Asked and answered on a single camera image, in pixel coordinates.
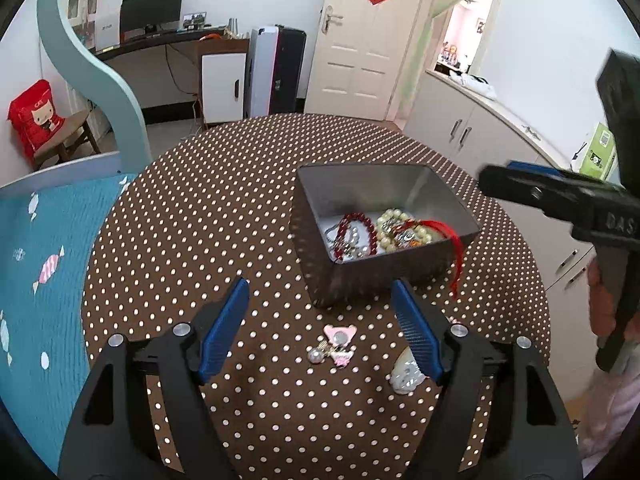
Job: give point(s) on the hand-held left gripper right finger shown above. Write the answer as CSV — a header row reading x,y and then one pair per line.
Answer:
x,y
417,335

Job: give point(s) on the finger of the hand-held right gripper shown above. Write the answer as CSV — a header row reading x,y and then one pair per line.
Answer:
x,y
540,167
530,190

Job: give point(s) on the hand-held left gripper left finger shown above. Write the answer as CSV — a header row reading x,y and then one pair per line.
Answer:
x,y
225,330

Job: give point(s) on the silver white hair clip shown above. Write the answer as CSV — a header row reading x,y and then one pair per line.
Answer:
x,y
402,375

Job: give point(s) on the pink bow hair clip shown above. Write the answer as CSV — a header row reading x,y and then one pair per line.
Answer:
x,y
342,358
340,334

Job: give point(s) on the silver metal tin box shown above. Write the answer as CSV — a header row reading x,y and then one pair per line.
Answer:
x,y
360,280

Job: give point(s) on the pearl hair clip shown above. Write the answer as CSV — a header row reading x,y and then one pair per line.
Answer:
x,y
316,356

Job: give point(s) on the person's right forearm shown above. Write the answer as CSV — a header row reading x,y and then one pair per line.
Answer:
x,y
607,410

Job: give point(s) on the person's right hand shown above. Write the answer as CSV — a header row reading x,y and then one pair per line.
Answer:
x,y
596,295

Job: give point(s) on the green paper bag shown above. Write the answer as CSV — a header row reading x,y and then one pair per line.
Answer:
x,y
597,152

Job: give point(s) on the bunch of keys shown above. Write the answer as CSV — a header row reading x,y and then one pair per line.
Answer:
x,y
531,132

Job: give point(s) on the cream sideboard cabinet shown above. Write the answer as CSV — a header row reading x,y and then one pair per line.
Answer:
x,y
490,125

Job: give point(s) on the white cloth bag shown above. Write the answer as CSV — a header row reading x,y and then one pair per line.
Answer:
x,y
472,86

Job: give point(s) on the white panel door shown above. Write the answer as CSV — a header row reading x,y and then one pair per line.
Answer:
x,y
365,45

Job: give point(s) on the small white cabinet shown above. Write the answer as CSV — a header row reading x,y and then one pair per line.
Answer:
x,y
222,85

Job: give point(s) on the wooden chair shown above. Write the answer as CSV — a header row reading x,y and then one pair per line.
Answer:
x,y
70,130

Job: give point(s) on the black suitcase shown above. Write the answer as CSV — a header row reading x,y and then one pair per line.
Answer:
x,y
290,70

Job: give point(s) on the red cartoon cushion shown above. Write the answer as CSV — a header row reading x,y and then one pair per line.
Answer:
x,y
37,120

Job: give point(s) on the dark wooden desk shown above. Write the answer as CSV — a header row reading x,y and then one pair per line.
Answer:
x,y
150,42

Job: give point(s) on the router with antennas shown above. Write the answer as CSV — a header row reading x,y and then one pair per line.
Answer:
x,y
232,29

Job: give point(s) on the white box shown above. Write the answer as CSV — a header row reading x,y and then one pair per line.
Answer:
x,y
106,34

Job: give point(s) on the black computer monitor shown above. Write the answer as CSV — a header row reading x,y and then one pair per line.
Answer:
x,y
151,10

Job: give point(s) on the white glass door cabinet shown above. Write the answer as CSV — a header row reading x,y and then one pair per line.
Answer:
x,y
82,5

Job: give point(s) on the light blue bed rail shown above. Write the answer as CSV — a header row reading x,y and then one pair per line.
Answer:
x,y
60,170

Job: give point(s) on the teal bunk bed frame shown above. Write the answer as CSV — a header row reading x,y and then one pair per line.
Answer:
x,y
107,75

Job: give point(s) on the photo frame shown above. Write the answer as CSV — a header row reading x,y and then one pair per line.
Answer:
x,y
195,21

